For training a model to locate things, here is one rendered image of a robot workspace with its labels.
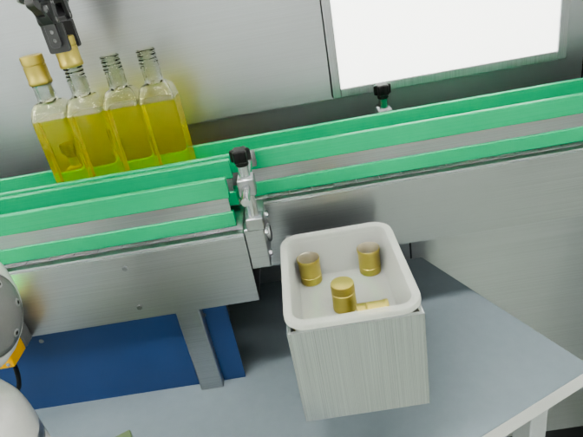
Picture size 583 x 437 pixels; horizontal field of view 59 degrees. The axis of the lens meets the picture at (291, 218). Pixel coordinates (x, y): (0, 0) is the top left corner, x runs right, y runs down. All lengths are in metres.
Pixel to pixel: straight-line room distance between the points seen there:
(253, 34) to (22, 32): 0.41
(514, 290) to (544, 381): 0.44
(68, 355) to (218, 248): 0.35
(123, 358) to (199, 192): 0.35
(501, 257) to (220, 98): 0.72
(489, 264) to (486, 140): 0.43
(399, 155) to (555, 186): 0.27
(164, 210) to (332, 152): 0.28
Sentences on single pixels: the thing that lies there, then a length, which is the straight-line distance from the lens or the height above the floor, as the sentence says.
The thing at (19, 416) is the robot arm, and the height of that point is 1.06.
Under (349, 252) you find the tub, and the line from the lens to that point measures 0.83.
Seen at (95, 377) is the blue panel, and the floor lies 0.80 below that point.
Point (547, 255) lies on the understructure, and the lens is 1.32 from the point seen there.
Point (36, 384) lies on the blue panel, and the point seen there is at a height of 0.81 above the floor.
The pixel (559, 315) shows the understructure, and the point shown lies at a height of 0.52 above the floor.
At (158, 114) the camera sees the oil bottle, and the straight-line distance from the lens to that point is 0.85.
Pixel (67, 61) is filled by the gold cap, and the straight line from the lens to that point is 0.88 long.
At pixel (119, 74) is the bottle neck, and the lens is 0.87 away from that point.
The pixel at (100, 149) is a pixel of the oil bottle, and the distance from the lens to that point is 0.89.
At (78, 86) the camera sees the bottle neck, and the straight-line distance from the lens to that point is 0.89.
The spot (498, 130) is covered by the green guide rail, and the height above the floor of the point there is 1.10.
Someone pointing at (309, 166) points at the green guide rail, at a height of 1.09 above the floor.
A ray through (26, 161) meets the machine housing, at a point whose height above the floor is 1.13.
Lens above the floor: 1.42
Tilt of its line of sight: 28 degrees down
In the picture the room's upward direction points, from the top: 11 degrees counter-clockwise
